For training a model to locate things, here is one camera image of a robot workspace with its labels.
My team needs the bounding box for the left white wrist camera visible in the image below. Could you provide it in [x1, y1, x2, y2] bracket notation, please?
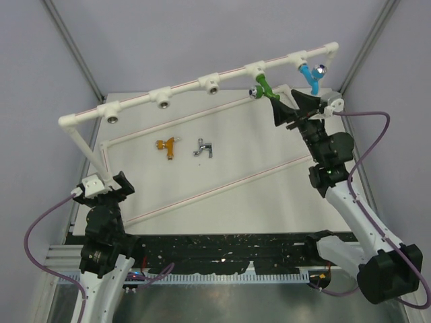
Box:
[71, 174, 108, 199]

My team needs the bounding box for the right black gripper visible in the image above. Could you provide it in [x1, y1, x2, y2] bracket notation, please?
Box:
[271, 89, 328, 163]

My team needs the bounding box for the orange water faucet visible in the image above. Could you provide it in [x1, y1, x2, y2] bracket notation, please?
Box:
[156, 137, 181, 160]

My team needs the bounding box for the white slotted cable duct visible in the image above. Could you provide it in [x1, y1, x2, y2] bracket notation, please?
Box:
[59, 271, 310, 284]

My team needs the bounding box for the white PVC pipe frame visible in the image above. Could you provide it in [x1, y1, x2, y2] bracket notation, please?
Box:
[57, 41, 339, 226]

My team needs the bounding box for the blue water faucet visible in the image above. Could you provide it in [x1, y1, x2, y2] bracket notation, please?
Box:
[298, 63, 327, 96]

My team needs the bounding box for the purple cable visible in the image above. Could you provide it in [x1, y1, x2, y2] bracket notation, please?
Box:
[308, 111, 431, 310]
[22, 196, 176, 323]

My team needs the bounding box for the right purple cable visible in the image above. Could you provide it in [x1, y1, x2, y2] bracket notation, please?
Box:
[308, 111, 431, 310]

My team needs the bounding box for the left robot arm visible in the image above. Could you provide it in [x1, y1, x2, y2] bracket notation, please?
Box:
[71, 172, 144, 322]

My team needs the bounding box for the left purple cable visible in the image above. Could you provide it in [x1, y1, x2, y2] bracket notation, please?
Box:
[22, 196, 176, 323]

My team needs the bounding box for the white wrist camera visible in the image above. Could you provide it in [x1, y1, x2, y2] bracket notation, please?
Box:
[71, 174, 108, 199]
[316, 92, 345, 119]

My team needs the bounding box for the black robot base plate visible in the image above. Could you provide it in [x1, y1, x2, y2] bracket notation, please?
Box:
[133, 233, 329, 275]

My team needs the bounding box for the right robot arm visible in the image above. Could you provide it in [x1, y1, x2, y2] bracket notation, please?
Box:
[269, 89, 426, 304]

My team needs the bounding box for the chrome water faucet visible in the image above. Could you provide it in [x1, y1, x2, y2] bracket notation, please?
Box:
[193, 138, 213, 158]

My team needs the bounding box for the green water faucet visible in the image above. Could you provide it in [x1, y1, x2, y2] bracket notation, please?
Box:
[248, 74, 280, 100]

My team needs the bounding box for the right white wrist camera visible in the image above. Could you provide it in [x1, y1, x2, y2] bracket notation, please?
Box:
[316, 92, 345, 119]

